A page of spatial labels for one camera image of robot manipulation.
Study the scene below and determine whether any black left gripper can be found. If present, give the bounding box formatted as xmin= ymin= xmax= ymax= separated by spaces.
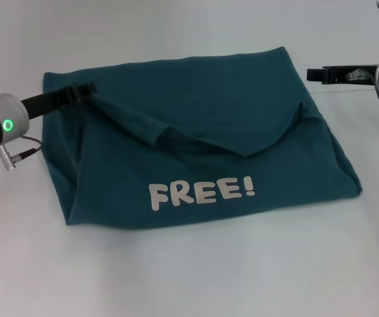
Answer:
xmin=22 ymin=81 xmax=98 ymax=120

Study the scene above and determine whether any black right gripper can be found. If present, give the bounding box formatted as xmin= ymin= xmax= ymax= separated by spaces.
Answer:
xmin=306 ymin=64 xmax=379 ymax=88

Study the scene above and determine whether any teal blue shirt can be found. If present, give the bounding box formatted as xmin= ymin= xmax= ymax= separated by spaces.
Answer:
xmin=42 ymin=46 xmax=364 ymax=229

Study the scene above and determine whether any silver metal plug fitting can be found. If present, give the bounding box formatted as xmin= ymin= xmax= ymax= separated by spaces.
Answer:
xmin=347 ymin=68 xmax=374 ymax=82

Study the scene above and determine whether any dark left arm cable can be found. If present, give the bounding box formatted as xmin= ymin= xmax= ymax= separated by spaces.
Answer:
xmin=0 ymin=135 xmax=44 ymax=172

